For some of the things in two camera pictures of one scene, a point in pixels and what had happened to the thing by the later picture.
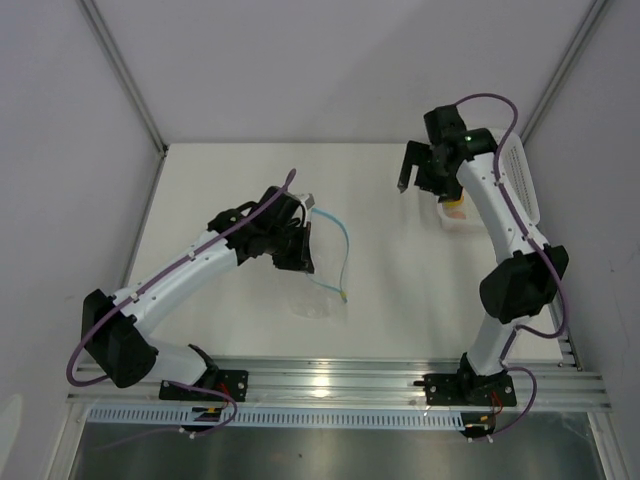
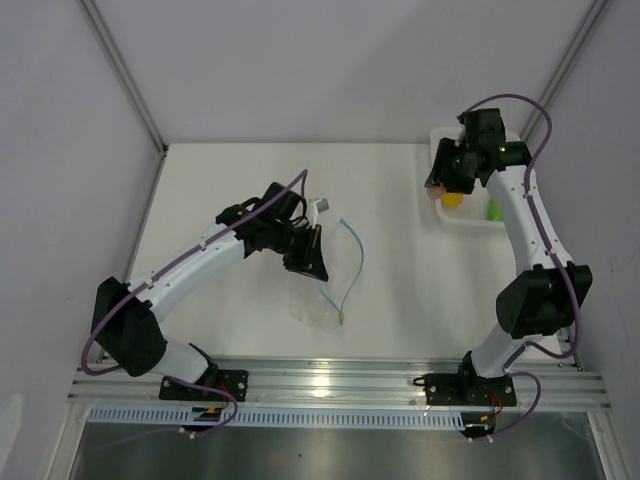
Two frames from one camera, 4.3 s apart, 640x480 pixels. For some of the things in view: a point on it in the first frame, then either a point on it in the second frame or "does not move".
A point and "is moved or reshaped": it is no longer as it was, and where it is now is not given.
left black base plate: [232, 382] does not move
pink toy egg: [457, 215] is moved or reshaped
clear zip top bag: [320, 296] is moved or reshaped
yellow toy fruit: [453, 204] does not move
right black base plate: [458, 389] does not move
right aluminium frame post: [593, 15] does not move
